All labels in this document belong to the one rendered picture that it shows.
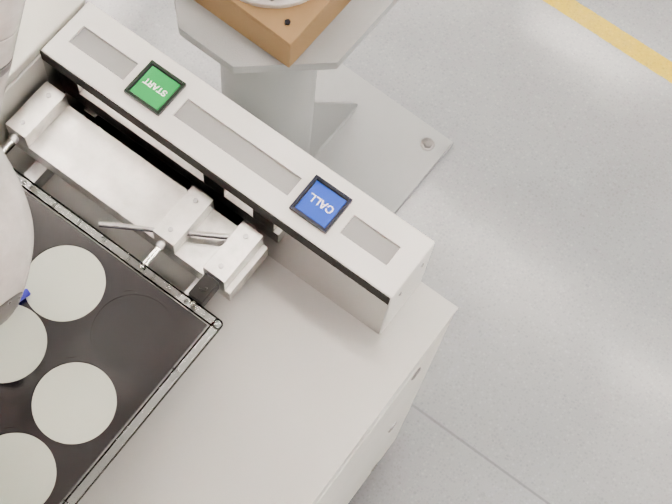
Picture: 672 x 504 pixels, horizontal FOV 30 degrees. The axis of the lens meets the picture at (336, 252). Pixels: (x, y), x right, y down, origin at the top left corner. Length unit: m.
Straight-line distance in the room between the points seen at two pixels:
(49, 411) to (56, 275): 0.17
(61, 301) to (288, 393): 0.31
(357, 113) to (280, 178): 1.13
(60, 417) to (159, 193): 0.32
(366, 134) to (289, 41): 0.94
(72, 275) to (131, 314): 0.09
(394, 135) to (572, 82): 0.42
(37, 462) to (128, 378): 0.14
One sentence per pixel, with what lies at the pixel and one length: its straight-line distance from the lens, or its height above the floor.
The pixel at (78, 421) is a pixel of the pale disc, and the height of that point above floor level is 0.90.
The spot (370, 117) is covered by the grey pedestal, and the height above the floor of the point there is 0.01.
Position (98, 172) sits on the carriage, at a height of 0.88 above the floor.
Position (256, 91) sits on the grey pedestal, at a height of 0.62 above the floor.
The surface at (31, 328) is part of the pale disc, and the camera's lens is 1.56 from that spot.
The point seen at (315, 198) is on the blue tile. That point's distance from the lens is 1.54.
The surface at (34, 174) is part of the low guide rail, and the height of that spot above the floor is 0.85.
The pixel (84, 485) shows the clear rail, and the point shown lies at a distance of 1.50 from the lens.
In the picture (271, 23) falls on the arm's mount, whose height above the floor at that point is 0.89.
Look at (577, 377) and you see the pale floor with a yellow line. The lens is 2.54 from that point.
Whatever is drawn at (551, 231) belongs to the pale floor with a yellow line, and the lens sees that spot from 2.64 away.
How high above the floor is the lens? 2.37
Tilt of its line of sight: 68 degrees down
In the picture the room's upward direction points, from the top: 10 degrees clockwise
